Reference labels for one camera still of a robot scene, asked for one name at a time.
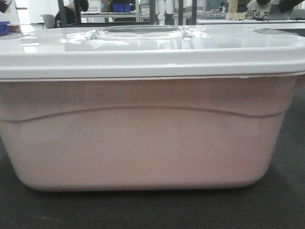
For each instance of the pink storage bin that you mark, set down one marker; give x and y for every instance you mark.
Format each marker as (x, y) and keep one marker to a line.
(144, 134)

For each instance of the white bin lid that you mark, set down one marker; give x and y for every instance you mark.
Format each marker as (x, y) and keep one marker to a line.
(151, 52)

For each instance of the blue bins on far shelf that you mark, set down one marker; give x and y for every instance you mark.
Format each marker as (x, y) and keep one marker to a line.
(120, 7)

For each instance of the person in black leaning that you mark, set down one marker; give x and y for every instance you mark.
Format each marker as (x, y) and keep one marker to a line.
(70, 13)

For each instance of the white long table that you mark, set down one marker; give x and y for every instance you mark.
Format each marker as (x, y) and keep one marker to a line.
(240, 21)

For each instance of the grey office chair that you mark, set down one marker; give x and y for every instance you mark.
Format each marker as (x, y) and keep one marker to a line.
(48, 21)

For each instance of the person in grey sweatshirt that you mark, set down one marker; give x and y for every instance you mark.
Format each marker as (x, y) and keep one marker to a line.
(258, 9)

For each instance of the grey laptop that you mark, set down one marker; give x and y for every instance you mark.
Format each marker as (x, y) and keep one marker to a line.
(275, 14)

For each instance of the red box far left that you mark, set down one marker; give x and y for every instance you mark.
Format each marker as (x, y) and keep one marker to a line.
(14, 28)

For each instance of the small blue crate far left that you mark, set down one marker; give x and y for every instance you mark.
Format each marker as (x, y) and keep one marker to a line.
(4, 29)

